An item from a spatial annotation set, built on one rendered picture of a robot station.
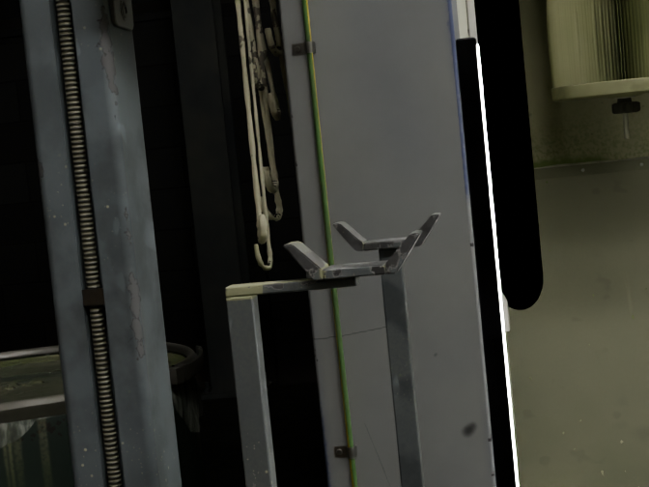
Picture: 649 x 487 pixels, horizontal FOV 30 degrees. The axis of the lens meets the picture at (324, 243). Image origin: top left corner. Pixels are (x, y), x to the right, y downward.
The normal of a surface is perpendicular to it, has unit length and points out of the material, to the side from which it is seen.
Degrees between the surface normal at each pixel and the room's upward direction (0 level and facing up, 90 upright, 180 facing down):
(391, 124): 90
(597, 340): 57
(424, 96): 90
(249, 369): 90
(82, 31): 90
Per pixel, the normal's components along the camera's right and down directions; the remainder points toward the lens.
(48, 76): -0.15, 0.07
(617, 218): -0.18, -0.48
